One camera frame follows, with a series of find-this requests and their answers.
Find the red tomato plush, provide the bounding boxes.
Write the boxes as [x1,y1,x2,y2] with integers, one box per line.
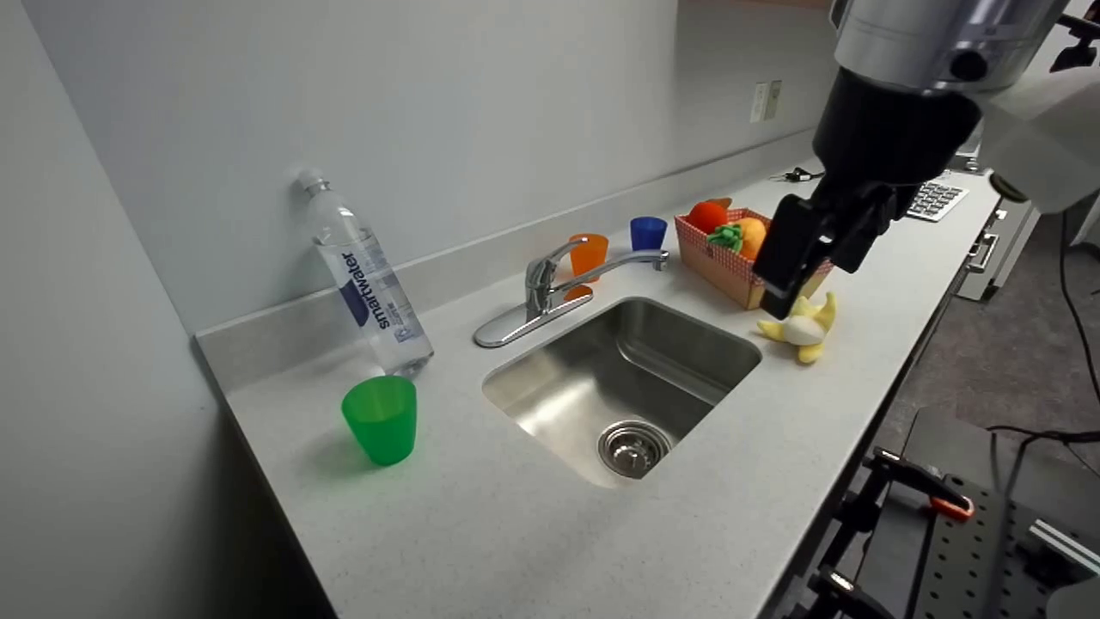
[687,199,733,236]

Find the steel sink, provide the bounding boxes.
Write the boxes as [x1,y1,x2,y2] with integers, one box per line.
[481,296,763,490]

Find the orange plastic cup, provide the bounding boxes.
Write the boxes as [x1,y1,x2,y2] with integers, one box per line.
[568,233,610,284]

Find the black and orange clamp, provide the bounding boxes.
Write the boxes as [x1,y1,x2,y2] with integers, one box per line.
[866,446,977,524]

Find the red checked basket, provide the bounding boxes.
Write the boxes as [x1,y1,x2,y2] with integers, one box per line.
[674,207,834,310]

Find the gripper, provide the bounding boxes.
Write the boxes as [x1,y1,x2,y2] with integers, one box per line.
[752,67,983,320]

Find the drawer handle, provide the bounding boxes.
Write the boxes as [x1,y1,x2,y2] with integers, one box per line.
[966,232,1000,275]

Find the blue plastic cup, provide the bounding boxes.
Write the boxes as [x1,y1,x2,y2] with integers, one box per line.
[629,216,669,253]

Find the grey keyboard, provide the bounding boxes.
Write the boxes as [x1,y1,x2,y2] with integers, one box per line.
[906,179,970,224]

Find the green plastic cup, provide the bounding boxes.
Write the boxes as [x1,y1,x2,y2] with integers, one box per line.
[341,375,419,468]

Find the orange fruit plush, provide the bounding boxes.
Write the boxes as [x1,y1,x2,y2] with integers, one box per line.
[732,217,769,262]

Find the banana plush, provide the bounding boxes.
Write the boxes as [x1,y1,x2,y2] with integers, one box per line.
[756,291,837,365]

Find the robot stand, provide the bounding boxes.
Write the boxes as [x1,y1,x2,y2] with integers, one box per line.
[773,404,1100,619]

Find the clear plastic water bottle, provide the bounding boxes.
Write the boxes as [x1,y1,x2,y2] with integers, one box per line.
[295,169,435,378]

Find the chrome tap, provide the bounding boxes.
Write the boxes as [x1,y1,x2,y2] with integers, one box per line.
[472,240,670,349]

